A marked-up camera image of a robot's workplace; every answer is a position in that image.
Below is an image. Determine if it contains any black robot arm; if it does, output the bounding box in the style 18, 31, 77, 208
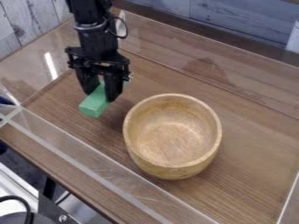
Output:
65, 0, 130, 102

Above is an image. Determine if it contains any black metal bracket with screw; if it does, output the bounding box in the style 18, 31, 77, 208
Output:
33, 193, 80, 224

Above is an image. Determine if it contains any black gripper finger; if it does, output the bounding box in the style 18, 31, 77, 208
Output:
76, 67, 100, 95
104, 71, 124, 102

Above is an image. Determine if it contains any clear acrylic enclosure wall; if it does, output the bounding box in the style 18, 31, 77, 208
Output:
0, 14, 299, 224

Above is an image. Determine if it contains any black cable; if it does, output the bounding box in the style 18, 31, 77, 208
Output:
0, 195, 33, 224

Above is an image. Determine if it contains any brown wooden bowl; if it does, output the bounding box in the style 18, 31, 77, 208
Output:
122, 94, 222, 180

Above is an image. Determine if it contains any green rectangular block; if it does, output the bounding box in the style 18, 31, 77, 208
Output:
77, 80, 129, 119

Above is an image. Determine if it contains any white object at right edge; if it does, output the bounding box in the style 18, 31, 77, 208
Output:
284, 20, 299, 53

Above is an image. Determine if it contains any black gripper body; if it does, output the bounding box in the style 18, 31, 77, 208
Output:
65, 27, 129, 81

